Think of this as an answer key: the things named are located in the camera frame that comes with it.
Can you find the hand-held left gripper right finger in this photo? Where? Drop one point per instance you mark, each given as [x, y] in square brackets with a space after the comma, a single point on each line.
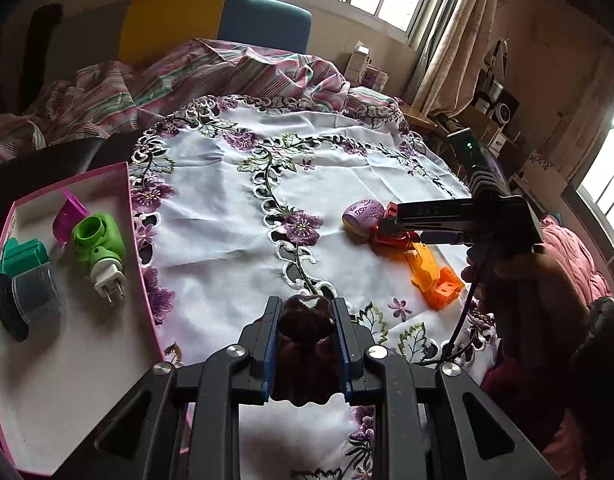
[343, 360]

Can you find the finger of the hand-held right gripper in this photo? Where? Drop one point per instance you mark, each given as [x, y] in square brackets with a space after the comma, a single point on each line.
[442, 238]
[437, 210]

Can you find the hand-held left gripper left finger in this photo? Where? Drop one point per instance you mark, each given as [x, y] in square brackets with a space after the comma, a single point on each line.
[272, 360]

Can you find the dark brown flower mould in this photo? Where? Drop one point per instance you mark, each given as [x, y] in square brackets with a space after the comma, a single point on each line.
[307, 360]

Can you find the small dark red toy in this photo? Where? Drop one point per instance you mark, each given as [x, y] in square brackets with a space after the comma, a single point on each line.
[392, 209]

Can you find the red plastic bottle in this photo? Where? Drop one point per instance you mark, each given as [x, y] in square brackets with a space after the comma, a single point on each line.
[392, 242]

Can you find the orange plastic block piece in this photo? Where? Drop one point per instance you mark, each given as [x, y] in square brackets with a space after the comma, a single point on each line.
[444, 290]

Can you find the purple oval case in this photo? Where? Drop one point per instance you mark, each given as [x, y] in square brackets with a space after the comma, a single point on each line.
[362, 215]

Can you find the pink-edged white box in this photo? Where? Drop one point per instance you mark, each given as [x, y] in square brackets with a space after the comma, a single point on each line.
[77, 360]

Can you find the green plug-in device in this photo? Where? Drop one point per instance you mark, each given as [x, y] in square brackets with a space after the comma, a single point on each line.
[94, 240]

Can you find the black grey lidded cup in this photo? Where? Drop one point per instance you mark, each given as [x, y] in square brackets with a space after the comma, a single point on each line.
[34, 295]

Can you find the magenta plastic scoop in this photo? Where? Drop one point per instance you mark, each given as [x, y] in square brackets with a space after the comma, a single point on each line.
[67, 220]

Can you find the teal plastic piece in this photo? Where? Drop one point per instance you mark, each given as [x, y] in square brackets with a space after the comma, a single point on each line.
[24, 255]

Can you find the person's right forearm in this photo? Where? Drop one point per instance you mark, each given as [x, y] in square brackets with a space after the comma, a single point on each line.
[537, 300]

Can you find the person's right hand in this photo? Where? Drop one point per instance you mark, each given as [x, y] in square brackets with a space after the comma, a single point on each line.
[474, 275]

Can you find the white floral cabinet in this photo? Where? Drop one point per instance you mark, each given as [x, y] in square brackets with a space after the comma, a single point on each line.
[539, 170]

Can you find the pink quilt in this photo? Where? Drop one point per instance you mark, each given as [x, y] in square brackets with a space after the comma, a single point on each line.
[577, 255]

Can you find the wooden nightstand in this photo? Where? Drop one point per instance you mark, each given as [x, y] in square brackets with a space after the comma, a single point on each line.
[419, 117]

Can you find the small side window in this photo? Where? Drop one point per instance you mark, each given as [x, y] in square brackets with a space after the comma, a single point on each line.
[602, 180]

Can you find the silver black stereo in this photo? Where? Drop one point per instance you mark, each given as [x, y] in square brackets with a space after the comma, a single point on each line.
[497, 105]

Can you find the pink small box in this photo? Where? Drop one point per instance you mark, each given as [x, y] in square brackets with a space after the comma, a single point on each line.
[376, 79]

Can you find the black padded garment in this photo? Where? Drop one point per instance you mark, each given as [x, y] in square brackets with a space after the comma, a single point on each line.
[607, 325]

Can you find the floral embroidered tablecloth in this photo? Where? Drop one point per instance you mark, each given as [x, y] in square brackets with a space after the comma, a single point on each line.
[227, 200]

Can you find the white small box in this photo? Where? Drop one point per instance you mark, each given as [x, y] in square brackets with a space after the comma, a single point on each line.
[359, 62]

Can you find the beige patterned curtain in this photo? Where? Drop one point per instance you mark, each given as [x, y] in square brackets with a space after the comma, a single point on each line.
[457, 35]

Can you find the black leather bench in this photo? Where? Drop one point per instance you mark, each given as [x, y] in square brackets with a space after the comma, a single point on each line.
[62, 160]

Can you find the pink striped blanket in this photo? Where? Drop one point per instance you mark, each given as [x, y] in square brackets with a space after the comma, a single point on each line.
[137, 85]

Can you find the grey yellow blue headboard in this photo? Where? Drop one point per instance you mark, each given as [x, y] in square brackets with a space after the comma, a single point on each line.
[172, 25]

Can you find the black rolled mat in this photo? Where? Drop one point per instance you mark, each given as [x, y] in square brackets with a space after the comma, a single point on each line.
[39, 50]

